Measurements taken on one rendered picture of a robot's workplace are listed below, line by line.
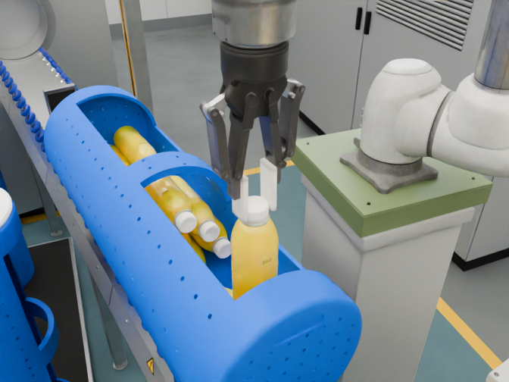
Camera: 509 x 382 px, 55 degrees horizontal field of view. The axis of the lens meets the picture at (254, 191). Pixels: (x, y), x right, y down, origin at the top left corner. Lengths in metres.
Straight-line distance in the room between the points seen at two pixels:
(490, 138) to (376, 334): 0.66
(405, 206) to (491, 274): 1.60
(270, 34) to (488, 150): 0.69
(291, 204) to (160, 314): 2.20
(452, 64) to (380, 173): 1.25
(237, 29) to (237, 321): 0.37
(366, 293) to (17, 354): 0.90
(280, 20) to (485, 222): 2.08
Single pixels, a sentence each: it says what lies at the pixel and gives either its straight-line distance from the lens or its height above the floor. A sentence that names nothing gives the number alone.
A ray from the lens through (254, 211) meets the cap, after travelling 0.65.
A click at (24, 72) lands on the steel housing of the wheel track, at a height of 0.93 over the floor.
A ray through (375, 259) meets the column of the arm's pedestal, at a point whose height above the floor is 0.91.
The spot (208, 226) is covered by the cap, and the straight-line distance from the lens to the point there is 0.98.
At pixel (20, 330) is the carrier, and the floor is 0.74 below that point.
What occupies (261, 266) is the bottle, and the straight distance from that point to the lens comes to 0.69.
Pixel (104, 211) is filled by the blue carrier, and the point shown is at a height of 1.17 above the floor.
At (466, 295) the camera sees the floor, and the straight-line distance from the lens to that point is 2.57.
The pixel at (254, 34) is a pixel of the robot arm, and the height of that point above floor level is 1.58.
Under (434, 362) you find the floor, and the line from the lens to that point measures 2.25.
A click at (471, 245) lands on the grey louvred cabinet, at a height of 0.18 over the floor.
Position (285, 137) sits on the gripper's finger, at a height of 1.43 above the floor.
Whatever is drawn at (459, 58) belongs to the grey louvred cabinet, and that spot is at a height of 0.98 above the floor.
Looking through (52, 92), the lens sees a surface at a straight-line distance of 1.75.
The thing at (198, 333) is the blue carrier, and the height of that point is 1.18.
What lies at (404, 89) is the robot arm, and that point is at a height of 1.30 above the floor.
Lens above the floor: 1.73
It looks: 35 degrees down
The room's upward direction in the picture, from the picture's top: straight up
